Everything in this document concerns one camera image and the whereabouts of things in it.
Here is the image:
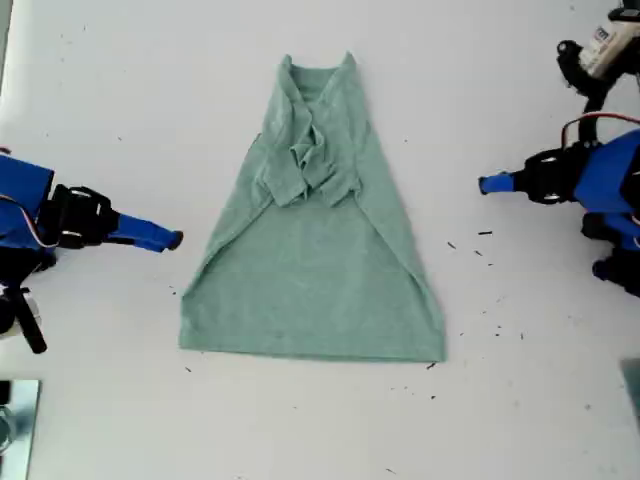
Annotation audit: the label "green t shirt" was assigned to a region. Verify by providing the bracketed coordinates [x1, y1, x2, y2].
[177, 49, 447, 364]

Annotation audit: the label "red white black servo wire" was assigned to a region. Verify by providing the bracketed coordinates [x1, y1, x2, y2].
[0, 194, 60, 250]
[559, 113, 640, 151]

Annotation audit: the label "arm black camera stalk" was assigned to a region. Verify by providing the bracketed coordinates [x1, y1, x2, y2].
[12, 287, 49, 354]
[556, 39, 624, 151]

